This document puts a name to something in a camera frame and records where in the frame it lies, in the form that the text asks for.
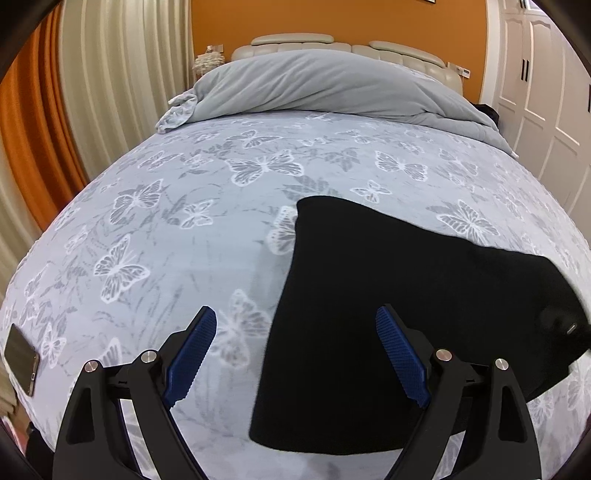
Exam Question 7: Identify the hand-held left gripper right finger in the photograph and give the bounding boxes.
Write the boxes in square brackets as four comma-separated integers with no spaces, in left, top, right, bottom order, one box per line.
[375,305,544,480]

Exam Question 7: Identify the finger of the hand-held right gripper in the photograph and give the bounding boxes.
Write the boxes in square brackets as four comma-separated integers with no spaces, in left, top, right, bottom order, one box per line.
[536,305,591,354]

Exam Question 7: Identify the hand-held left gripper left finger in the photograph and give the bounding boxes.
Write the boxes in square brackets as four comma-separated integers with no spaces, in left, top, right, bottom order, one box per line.
[52,305,218,480]

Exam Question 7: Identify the black pants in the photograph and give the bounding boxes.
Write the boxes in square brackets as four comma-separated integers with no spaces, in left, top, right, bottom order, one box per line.
[249,195,591,456]

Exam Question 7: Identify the bed with butterfly print sheet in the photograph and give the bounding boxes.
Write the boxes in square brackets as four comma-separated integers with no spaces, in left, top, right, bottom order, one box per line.
[0,108,591,480]

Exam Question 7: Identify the smartphone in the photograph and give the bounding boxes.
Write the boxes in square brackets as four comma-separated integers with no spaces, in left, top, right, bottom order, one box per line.
[4,324,41,398]

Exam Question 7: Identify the black bag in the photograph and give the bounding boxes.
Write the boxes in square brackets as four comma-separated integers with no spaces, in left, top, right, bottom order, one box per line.
[475,104,502,128]

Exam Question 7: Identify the white wardrobe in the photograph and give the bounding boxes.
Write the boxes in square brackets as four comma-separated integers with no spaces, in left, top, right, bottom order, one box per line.
[496,0,591,219]

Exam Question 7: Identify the orange curtain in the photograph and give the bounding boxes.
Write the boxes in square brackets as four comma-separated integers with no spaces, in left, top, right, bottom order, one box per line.
[0,18,89,232]

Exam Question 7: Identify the cream curtain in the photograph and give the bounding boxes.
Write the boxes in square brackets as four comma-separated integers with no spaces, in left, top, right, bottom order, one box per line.
[59,0,195,186]

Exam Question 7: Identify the grey duvet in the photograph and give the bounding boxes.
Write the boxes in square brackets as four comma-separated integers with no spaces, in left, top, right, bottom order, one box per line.
[154,48,520,160]

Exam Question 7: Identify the white flower table lamp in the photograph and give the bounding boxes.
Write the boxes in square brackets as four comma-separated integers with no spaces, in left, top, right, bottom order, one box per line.
[193,52,226,77]

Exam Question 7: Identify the cream padded headboard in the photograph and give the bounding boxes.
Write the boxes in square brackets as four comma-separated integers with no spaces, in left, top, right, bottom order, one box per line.
[231,33,463,96]

